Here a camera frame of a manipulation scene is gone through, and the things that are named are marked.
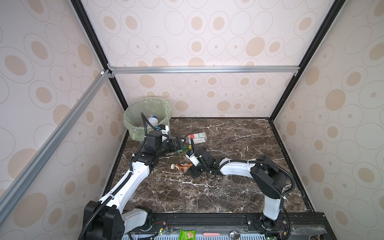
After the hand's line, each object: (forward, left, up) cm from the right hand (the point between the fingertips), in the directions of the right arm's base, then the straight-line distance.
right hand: (196, 165), depth 92 cm
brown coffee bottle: (-3, +9, +2) cm, 9 cm away
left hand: (+3, +6, +21) cm, 22 cm away
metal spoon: (-34, -20, -4) cm, 40 cm away
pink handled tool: (-35, -9, -2) cm, 36 cm away
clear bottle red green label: (+19, 0, +2) cm, 19 cm away
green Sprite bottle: (+13, +8, -1) cm, 16 cm away
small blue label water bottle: (+16, +25, +22) cm, 37 cm away
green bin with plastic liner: (+27, +35, +16) cm, 47 cm away
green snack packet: (-36, +2, 0) cm, 36 cm away
